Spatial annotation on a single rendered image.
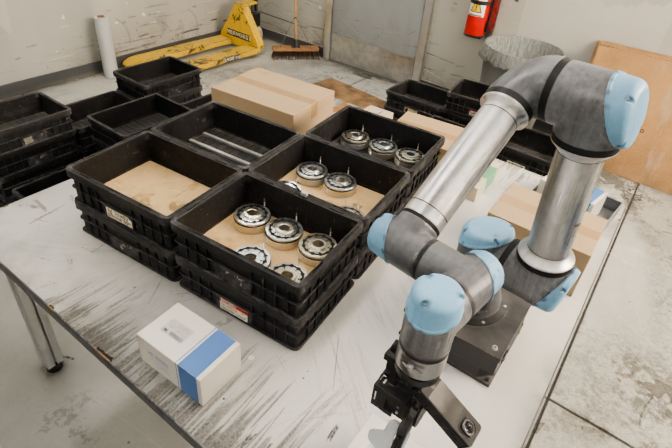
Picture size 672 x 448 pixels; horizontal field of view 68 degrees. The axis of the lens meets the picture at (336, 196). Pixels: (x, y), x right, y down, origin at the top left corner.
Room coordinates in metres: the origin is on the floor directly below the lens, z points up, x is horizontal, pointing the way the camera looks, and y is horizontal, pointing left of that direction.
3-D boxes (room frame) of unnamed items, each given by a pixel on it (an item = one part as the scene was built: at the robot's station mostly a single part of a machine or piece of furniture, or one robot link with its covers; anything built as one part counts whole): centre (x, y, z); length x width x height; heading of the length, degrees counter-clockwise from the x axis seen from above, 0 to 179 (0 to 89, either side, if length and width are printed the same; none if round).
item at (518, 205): (1.24, -0.65, 0.78); 0.30 x 0.22 x 0.16; 57
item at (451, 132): (1.73, -0.35, 0.78); 0.30 x 0.22 x 0.16; 64
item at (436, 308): (0.49, -0.15, 1.18); 0.09 x 0.08 x 0.11; 139
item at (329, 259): (0.99, 0.16, 0.92); 0.40 x 0.30 x 0.02; 62
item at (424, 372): (0.48, -0.15, 1.10); 0.08 x 0.08 x 0.05
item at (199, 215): (0.99, 0.16, 0.87); 0.40 x 0.30 x 0.11; 62
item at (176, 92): (2.71, 1.09, 0.37); 0.40 x 0.30 x 0.45; 147
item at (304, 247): (0.99, 0.03, 0.86); 0.10 x 0.10 x 0.01
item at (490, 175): (1.62, -0.54, 0.73); 0.24 x 0.06 x 0.06; 147
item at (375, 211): (1.25, 0.02, 0.92); 0.40 x 0.30 x 0.02; 62
